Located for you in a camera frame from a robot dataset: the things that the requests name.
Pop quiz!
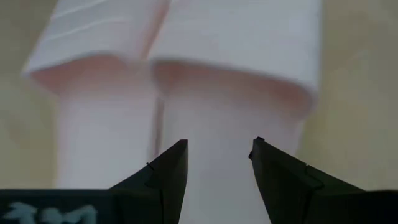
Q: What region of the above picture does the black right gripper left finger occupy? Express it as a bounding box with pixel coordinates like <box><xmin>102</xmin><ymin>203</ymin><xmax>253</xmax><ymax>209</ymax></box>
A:
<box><xmin>108</xmin><ymin>139</ymin><xmax>190</xmax><ymax>224</ymax></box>

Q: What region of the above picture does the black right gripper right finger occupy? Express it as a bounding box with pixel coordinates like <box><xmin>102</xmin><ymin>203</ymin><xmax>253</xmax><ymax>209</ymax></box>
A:
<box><xmin>248</xmin><ymin>136</ymin><xmax>365</xmax><ymax>224</ymax></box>

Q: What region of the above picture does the pink slide sandal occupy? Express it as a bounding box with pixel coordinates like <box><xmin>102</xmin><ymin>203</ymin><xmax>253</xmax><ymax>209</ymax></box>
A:
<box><xmin>21</xmin><ymin>0</ymin><xmax>171</xmax><ymax>191</ymax></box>
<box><xmin>149</xmin><ymin>0</ymin><xmax>322</xmax><ymax>224</ymax></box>

